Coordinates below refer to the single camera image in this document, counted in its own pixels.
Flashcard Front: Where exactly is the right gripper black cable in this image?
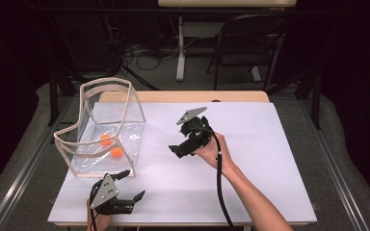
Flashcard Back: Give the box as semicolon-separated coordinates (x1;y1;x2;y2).
196;126;235;229

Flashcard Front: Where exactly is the bundle of floor cables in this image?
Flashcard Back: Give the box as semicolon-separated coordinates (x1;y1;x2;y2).
121;15;200;71

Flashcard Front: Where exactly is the white-legged desk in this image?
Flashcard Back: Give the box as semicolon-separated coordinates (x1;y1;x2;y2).
157;0;298;83

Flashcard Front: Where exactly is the orange ball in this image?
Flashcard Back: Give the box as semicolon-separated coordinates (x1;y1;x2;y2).
99;134;113;147
110;146;124;159

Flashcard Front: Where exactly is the white table sheet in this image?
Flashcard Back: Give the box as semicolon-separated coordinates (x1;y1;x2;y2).
47;101;318;224

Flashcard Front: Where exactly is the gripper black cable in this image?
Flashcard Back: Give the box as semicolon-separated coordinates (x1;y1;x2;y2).
89;180;106;231
196;126;235;229

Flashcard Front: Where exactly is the black folding chair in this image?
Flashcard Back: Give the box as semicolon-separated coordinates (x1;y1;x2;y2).
206;13;290;91

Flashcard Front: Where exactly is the person's right hand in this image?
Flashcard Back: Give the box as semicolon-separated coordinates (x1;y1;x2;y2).
192;132;236;173

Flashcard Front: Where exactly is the black stand post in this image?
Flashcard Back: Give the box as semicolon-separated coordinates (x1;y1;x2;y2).
312;70;323;131
47;67;60;127

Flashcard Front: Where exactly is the metal floor rail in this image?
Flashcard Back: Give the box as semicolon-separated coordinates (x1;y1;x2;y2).
297;95;370;231
0;95;75;231

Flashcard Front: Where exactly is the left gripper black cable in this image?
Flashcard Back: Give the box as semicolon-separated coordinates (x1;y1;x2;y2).
89;180;106;231

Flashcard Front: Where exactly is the person's left hand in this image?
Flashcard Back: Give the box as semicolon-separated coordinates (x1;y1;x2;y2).
86;198;114;231

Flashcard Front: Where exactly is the clear plastic bin beige trim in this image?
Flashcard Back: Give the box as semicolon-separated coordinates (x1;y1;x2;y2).
53;77;147;178

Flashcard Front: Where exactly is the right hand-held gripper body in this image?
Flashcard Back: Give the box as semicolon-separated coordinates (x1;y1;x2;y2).
175;106;214;159

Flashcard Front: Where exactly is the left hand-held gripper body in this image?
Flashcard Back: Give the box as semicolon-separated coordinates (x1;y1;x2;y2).
89;173;136;217

